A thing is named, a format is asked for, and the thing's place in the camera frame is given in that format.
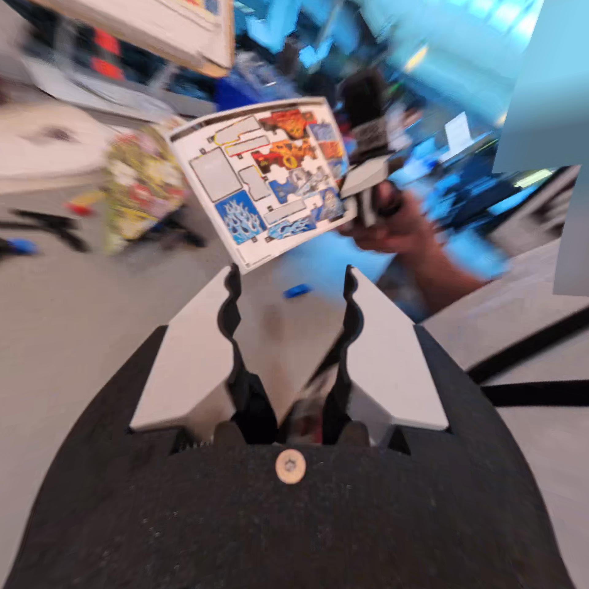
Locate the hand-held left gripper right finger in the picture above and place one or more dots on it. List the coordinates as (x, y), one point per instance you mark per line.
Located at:
(391, 368)

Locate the person's right hand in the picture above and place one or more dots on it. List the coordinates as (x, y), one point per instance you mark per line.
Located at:
(405, 230)

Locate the black chest harness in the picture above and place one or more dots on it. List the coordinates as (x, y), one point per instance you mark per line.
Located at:
(529, 393)

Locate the lego sticker sheet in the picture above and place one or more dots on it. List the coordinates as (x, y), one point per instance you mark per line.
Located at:
(257, 184)

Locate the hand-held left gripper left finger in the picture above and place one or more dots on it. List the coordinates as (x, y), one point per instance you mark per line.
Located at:
(184, 368)

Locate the instruction board on stand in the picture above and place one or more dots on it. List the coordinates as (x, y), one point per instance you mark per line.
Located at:
(161, 32)

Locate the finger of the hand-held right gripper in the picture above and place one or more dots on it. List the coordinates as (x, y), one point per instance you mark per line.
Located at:
(368, 207)
(366, 177)

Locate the small blue lego piece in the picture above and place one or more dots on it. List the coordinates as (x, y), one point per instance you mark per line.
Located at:
(297, 291)

